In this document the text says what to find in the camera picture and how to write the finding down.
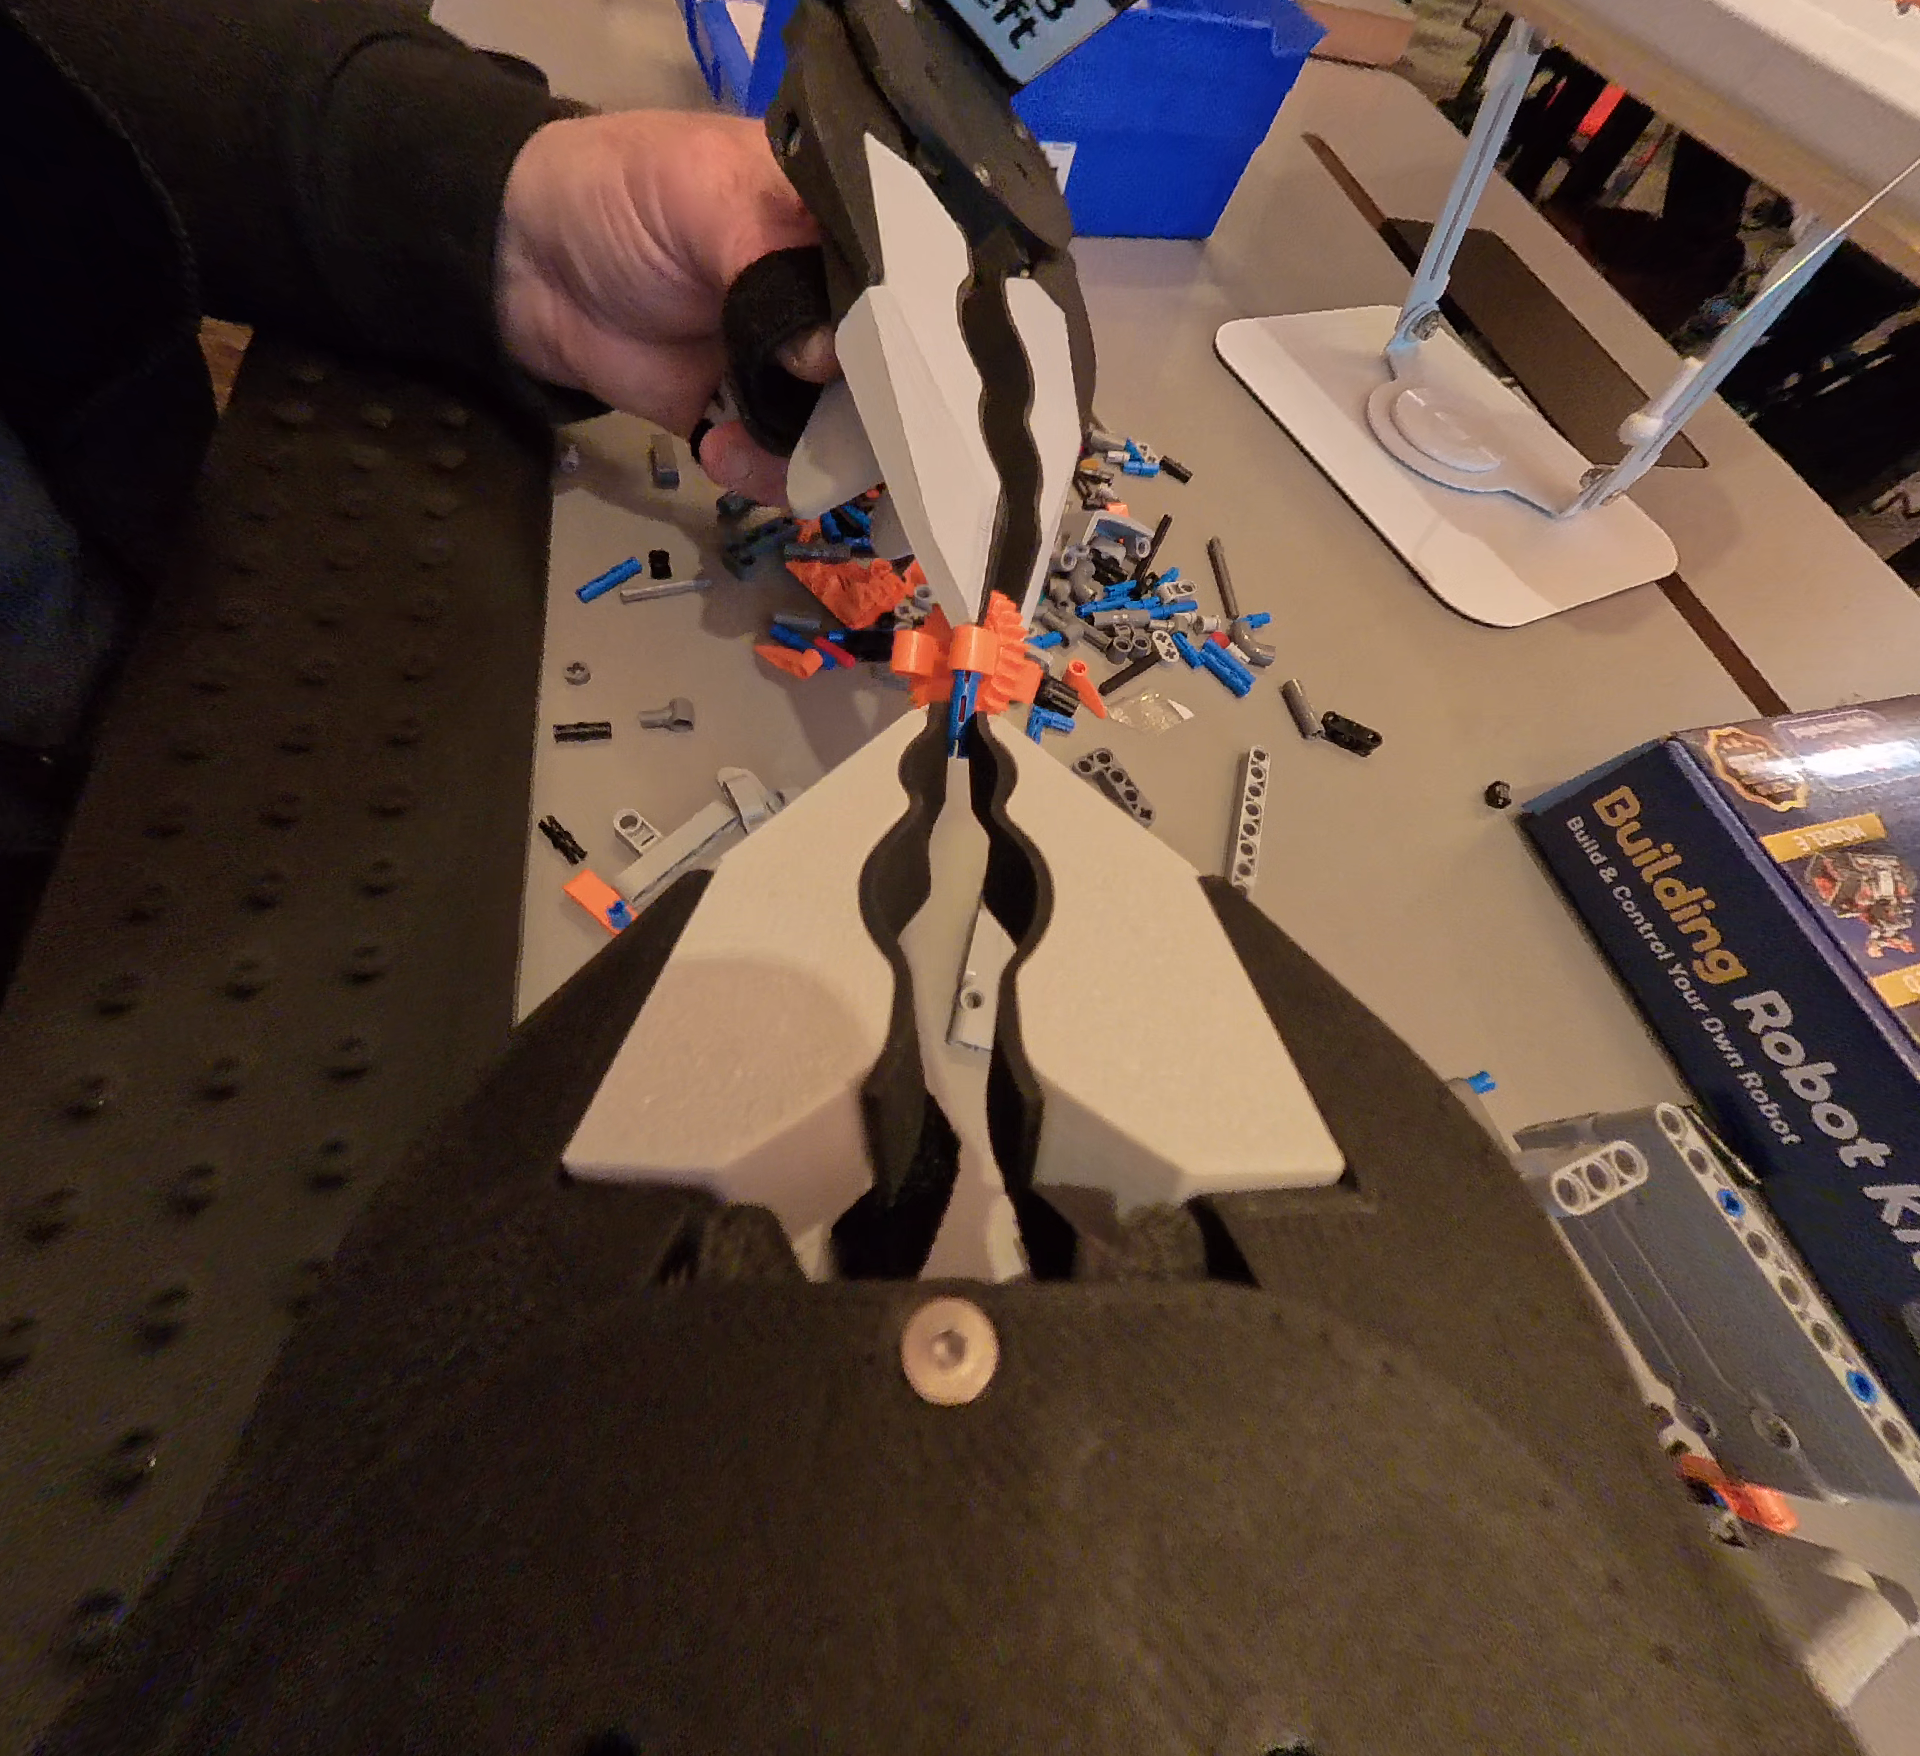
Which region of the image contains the long grey holed beam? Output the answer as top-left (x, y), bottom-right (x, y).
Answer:
top-left (1223, 746), bottom-right (1273, 895)

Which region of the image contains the pile of small building parts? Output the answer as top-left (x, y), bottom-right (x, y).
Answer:
top-left (577, 428), bottom-right (1284, 746)

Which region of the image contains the dark table cable hatch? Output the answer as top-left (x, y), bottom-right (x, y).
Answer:
top-left (1303, 133), bottom-right (1711, 475)

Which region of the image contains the white book stand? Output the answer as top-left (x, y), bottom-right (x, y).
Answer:
top-left (1214, 0), bottom-right (1920, 627)

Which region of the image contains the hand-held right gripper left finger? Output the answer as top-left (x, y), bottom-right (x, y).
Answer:
top-left (559, 713), bottom-right (950, 1262)

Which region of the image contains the person's left hand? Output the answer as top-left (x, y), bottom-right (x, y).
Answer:
top-left (494, 103), bottom-right (845, 512)

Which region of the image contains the orange toothed gear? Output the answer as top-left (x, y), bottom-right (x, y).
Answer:
top-left (887, 593), bottom-right (1036, 715)

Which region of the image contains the grey rectangular panel piece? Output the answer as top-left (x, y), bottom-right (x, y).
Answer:
top-left (946, 908), bottom-right (1023, 1052)

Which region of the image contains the blue plastic bin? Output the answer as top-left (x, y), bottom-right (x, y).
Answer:
top-left (668, 0), bottom-right (1329, 243)

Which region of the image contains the blue robot kit box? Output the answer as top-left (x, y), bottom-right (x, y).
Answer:
top-left (1519, 694), bottom-right (1920, 1427)

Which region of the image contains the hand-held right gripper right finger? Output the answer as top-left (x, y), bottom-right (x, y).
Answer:
top-left (967, 715), bottom-right (1348, 1260)

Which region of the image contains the grey partly built model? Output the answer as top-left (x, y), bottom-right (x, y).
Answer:
top-left (1445, 1068), bottom-right (1920, 1713)

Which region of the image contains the dark grey angled beam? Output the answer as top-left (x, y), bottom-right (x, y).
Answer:
top-left (1073, 746), bottom-right (1158, 829)

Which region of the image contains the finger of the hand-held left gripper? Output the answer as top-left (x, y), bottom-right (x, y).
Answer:
top-left (828, 127), bottom-right (1006, 640)
top-left (959, 257), bottom-right (1102, 619)

